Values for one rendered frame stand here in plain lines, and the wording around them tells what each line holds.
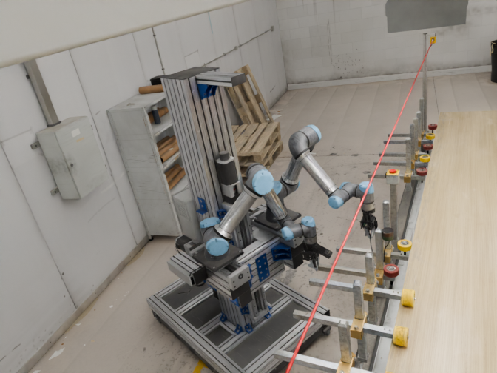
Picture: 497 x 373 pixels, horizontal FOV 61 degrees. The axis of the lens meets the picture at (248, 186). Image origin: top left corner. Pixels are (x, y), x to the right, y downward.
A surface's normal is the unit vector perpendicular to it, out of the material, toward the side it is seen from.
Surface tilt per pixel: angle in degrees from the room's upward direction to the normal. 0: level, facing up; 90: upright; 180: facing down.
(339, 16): 90
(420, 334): 0
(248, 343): 0
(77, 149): 90
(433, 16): 90
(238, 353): 0
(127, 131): 90
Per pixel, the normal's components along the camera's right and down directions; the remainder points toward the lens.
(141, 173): -0.33, 0.46
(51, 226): 0.93, 0.00
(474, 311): -0.18, -0.89
